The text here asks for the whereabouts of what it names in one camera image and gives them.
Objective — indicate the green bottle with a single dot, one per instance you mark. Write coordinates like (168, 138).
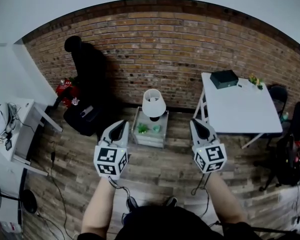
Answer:
(285, 116)

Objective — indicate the white headset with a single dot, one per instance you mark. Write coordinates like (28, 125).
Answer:
(0, 117)

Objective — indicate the grey device on chair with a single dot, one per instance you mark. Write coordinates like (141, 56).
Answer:
(87, 111)

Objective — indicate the person's black clothed torso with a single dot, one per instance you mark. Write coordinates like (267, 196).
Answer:
(165, 224)

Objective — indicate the black standing fan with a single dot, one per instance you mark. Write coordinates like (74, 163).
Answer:
(27, 201)

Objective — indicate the white folding table surface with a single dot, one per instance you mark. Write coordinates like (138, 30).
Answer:
(240, 109)

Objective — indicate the black bag on stand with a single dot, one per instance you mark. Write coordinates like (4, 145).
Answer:
(287, 161)

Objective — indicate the person's right forearm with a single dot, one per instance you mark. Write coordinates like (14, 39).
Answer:
(225, 199)

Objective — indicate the person's left forearm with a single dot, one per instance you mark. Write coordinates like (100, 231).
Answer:
(100, 209)

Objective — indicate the white shade table lamp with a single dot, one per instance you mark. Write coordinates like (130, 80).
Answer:
(153, 105)

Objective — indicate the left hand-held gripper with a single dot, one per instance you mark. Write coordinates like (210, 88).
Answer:
(107, 159)

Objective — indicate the white desk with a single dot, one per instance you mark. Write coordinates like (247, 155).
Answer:
(25, 124)

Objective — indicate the small black square device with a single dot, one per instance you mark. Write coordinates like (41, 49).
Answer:
(8, 144)

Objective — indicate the black office chair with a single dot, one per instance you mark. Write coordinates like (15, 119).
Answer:
(87, 71)

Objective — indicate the black folding chair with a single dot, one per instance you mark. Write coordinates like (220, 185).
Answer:
(278, 96)

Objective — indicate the red gift bag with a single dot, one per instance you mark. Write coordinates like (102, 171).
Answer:
(67, 91)

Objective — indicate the person's shoe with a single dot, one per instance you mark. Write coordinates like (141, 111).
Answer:
(132, 203)
(171, 201)

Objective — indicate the small yellow flower pot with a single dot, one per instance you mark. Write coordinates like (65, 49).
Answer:
(255, 80)

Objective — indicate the mirrored side table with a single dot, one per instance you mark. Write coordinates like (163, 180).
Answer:
(150, 139)

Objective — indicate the person's right shoe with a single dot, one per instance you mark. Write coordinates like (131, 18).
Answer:
(171, 201)

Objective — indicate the black rectangular box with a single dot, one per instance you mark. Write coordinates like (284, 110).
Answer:
(223, 79)

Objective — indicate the person's left shoe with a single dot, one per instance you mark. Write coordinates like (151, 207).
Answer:
(132, 203)

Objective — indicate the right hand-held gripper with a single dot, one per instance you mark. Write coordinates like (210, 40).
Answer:
(210, 156)

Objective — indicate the small green cup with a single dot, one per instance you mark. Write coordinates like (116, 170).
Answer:
(156, 128)

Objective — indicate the small green potted plant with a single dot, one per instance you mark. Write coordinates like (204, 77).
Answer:
(142, 128)

